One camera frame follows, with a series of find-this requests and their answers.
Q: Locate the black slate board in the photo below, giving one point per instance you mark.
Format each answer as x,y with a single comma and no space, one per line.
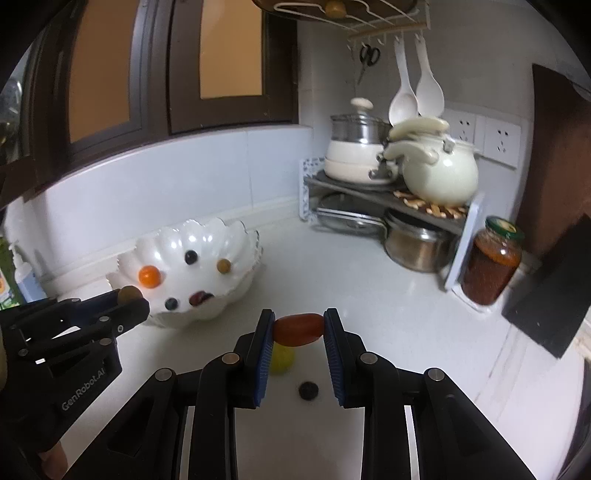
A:
549,304

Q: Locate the dark plum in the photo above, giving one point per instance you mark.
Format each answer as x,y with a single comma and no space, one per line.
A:
190,257

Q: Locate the glass lid with white knob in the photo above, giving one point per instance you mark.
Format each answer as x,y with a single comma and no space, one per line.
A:
360,127

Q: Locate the small red tomato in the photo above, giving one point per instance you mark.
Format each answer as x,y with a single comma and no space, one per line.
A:
197,299
299,328

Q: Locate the white hook rail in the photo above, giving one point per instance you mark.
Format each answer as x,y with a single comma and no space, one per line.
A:
388,36

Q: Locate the glass pan lid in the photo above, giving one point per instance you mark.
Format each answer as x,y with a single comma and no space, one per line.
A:
346,214

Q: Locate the white cooking pot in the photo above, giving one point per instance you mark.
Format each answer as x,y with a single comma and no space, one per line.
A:
351,161

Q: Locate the glass jar of red sauce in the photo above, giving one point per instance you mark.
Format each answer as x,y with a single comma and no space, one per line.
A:
491,267

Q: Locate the small olive-green fruit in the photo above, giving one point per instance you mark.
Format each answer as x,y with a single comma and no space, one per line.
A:
224,266

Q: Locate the yellow spotted fruit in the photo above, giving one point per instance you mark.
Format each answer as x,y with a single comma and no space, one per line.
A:
130,294

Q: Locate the white wall outlet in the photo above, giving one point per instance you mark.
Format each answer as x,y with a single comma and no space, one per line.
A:
461,127
502,141

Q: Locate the white ladle spoon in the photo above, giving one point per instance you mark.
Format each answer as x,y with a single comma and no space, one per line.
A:
400,108

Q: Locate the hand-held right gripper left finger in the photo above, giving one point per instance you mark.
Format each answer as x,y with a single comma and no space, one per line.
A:
263,360

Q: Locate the white corner rack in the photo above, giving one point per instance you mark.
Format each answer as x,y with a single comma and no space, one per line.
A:
461,249

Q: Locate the white scalloped bowl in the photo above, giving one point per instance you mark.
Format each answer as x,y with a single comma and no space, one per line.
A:
203,235

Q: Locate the white pump bottle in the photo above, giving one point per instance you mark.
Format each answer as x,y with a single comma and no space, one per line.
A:
28,281

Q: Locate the orange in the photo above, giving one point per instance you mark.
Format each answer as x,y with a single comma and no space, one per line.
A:
149,276

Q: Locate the cream clay pot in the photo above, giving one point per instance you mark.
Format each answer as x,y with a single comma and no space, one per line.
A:
443,175

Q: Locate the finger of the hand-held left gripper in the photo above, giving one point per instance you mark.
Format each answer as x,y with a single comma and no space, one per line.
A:
101,304
134,316

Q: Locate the dark wrinkled fruit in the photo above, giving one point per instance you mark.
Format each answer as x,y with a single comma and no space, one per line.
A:
308,390

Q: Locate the person's left hand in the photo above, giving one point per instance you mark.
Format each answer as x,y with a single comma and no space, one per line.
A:
53,461

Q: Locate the dark grape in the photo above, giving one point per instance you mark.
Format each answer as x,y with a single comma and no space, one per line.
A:
171,303

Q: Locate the dark brown wooden board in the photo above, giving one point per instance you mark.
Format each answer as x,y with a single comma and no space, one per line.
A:
558,152

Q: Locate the green dish soap bottle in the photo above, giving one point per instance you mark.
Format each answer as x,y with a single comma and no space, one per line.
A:
7,286

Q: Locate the white rice paddle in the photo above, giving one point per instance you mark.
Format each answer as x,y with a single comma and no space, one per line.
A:
430,99

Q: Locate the brown framed window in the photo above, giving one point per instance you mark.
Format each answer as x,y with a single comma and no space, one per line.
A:
16,120
106,64
231,50

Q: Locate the wooden trivet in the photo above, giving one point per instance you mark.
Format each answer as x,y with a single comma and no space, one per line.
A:
438,210

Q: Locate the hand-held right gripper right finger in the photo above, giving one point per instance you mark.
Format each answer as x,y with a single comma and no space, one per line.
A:
334,360

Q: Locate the steel pot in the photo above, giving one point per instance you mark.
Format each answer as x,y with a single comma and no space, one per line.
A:
415,249

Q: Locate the large yellow-green fruit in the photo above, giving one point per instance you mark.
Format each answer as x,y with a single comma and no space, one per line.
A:
284,361

